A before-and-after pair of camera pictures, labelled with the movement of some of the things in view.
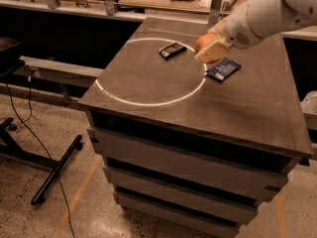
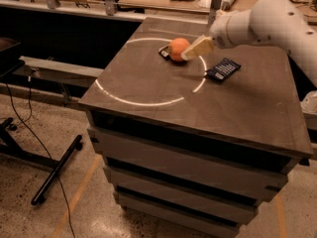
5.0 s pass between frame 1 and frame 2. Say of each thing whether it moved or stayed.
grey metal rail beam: stayed
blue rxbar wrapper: stayed
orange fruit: moved
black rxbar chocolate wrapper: stayed
